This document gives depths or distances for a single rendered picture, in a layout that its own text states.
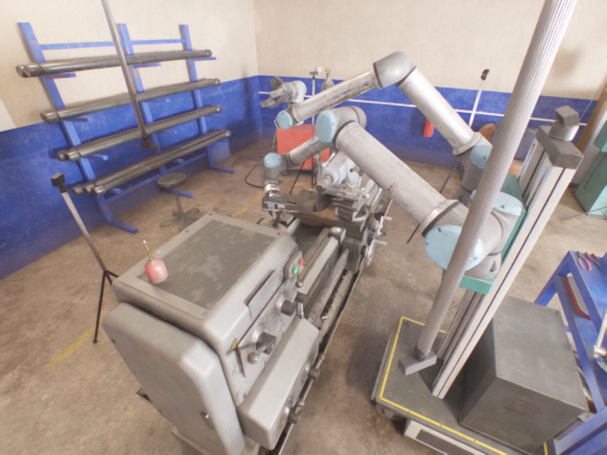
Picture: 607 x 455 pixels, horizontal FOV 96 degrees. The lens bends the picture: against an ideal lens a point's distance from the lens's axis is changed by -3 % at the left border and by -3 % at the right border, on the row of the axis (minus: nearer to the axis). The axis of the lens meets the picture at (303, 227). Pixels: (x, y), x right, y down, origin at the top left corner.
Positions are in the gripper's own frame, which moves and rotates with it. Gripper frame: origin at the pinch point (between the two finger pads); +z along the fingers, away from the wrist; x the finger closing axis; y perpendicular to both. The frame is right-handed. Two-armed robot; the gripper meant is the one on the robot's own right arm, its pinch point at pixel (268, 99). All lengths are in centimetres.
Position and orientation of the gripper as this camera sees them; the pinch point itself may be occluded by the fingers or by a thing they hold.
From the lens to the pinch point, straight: 146.8
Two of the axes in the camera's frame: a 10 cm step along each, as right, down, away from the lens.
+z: -4.2, 5.1, -7.5
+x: -6.8, 3.6, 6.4
